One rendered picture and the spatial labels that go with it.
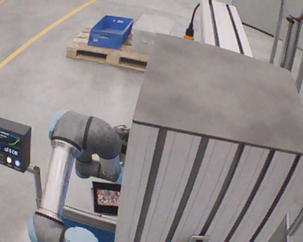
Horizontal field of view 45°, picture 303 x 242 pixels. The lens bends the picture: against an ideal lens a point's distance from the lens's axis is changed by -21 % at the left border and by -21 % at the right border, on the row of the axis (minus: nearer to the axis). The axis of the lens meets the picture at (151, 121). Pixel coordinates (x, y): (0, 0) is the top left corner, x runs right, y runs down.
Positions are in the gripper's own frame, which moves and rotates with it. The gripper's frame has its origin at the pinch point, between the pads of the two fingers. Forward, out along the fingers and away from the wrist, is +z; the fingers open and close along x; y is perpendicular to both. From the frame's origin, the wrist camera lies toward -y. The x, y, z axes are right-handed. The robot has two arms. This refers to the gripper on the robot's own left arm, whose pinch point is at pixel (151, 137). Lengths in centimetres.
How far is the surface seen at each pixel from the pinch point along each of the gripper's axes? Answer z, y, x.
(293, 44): 81, -8, -46
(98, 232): -28, -7, 46
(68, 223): -40, 3, 46
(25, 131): -56, 10, -8
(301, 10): 79, -13, -70
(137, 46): 137, 255, 66
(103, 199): -19.2, 3.7, 33.3
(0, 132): -70, 14, -7
